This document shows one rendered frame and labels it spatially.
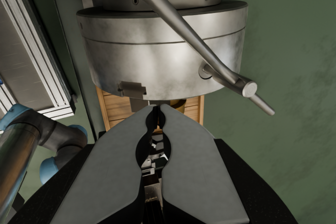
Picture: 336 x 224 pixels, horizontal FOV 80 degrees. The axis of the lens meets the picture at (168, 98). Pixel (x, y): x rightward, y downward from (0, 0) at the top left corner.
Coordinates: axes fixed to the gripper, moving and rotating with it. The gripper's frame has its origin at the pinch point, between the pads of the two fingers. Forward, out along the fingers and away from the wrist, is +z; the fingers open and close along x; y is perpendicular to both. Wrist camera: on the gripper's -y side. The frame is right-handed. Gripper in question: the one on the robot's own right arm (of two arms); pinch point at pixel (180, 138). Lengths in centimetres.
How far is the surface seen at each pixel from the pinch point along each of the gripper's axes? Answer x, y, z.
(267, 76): -105, 38, 126
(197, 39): 26.1, -32.7, -7.5
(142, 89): 14.1, -23.2, -11.1
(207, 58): 24.9, -30.5, -5.8
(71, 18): -54, -29, -28
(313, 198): -107, 281, 277
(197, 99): -18.7, -0.6, 13.6
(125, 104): -19.3, -3.3, -13.0
